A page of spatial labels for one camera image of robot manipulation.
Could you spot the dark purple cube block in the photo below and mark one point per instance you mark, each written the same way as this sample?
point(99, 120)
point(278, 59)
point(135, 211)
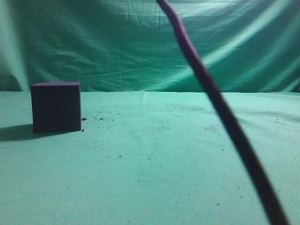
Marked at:
point(56, 107)

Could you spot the green table cloth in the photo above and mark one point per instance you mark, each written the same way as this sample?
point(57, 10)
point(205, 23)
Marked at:
point(141, 158)

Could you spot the green backdrop cloth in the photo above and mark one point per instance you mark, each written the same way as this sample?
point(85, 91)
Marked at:
point(129, 45)

